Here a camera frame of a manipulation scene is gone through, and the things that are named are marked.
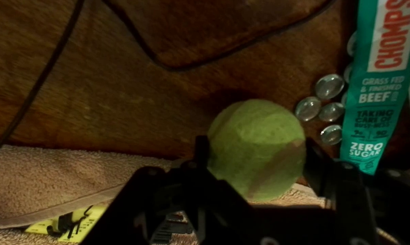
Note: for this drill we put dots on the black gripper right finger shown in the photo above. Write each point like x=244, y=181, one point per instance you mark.
x=362, y=205

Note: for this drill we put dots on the yellow printed label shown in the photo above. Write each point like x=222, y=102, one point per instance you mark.
x=72, y=224

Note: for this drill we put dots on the clear glass bead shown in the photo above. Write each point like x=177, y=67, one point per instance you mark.
x=308, y=109
x=330, y=86
x=332, y=112
x=351, y=44
x=330, y=134

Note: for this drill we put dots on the green tennis ball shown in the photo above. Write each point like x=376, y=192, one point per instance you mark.
x=256, y=145

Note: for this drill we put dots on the beige cloth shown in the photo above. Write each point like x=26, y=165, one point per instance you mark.
x=55, y=181

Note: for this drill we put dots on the teal Chomps beef stick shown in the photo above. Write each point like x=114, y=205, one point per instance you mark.
x=379, y=90

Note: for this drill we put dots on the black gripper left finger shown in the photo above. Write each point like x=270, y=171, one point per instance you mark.
x=185, y=205

